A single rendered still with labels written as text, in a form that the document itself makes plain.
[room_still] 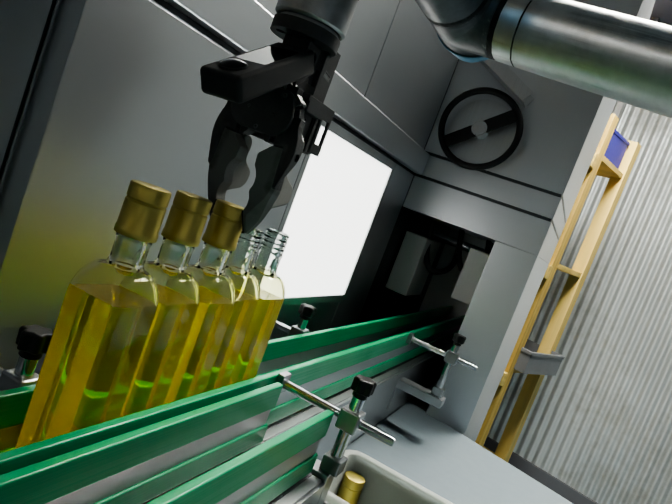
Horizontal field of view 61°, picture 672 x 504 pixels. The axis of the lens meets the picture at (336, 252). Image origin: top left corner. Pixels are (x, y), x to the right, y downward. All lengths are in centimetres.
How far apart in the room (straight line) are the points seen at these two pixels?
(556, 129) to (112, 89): 117
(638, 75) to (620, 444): 317
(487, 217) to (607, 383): 225
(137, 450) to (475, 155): 122
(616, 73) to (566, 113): 96
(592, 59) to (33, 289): 58
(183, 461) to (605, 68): 55
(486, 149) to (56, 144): 117
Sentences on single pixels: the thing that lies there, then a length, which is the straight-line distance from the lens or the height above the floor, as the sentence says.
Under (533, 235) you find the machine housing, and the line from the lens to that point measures 152.
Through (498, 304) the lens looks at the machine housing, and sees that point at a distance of 152.
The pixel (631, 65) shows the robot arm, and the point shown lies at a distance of 61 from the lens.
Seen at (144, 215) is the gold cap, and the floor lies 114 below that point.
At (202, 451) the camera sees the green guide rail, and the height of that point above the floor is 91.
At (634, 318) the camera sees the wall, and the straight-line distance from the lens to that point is 363.
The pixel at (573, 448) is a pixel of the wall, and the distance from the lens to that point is 374.
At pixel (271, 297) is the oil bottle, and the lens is 68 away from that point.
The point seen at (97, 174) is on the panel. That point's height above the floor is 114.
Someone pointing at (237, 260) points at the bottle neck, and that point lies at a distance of 64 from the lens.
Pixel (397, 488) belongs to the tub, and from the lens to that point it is 95.
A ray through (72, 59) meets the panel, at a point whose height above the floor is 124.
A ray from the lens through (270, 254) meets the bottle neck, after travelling 68.
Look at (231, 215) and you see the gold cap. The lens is 58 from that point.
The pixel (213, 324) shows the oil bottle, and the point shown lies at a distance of 59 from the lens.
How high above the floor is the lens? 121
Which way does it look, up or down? 5 degrees down
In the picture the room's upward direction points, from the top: 21 degrees clockwise
